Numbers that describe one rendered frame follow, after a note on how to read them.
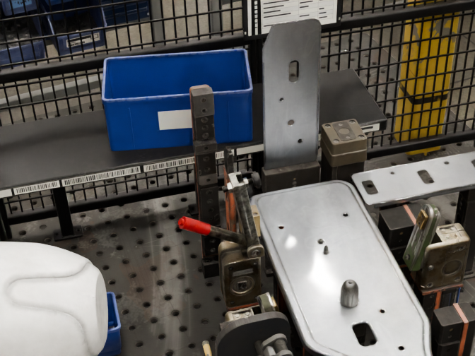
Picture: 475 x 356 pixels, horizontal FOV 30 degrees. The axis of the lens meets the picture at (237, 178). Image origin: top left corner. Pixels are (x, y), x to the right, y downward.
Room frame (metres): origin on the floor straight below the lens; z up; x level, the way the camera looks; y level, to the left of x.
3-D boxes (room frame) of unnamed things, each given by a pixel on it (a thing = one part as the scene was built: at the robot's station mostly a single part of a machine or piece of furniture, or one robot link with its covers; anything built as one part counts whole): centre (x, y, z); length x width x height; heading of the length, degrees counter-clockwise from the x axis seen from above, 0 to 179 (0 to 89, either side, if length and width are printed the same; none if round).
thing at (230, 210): (1.24, 0.01, 0.95); 0.03 x 0.01 x 0.50; 13
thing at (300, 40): (1.44, -0.11, 1.17); 0.12 x 0.01 x 0.34; 103
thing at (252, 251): (1.13, -0.03, 1.06); 0.03 x 0.01 x 0.03; 103
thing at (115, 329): (1.24, 0.31, 0.74); 0.11 x 0.10 x 0.09; 13
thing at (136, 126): (1.56, 0.12, 1.10); 0.30 x 0.17 x 0.13; 93
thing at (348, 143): (1.48, -0.22, 0.88); 0.08 x 0.08 x 0.36; 13
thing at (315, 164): (1.44, -0.11, 0.85); 0.12 x 0.03 x 0.30; 103
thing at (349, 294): (1.06, -0.19, 1.02); 0.03 x 0.03 x 0.07
